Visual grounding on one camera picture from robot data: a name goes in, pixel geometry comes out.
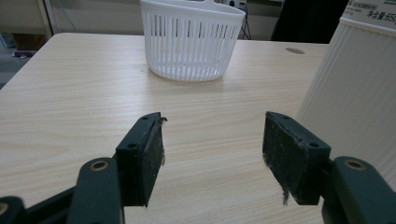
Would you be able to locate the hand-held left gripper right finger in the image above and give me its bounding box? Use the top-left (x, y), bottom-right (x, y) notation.
top-left (262, 111), bottom-right (332, 206)

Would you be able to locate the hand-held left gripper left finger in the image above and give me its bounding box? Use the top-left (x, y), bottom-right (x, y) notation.
top-left (115, 111), bottom-right (168, 208)

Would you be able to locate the white ribbed bottle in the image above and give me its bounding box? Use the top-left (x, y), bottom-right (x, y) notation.
top-left (295, 0), bottom-right (396, 191)

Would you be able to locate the white slotted plastic basket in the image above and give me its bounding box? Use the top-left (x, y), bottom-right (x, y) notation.
top-left (139, 0), bottom-right (247, 83)

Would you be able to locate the black chair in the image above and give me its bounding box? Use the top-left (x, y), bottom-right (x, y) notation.
top-left (271, 0), bottom-right (350, 45)

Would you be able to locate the purple object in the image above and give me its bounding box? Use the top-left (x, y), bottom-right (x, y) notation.
top-left (11, 49), bottom-right (35, 59)

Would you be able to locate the white cabinet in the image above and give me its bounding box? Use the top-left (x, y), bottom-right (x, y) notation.
top-left (0, 0), bottom-right (54, 40)

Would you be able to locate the black cable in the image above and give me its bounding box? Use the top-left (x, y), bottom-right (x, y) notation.
top-left (229, 0), bottom-right (252, 41)

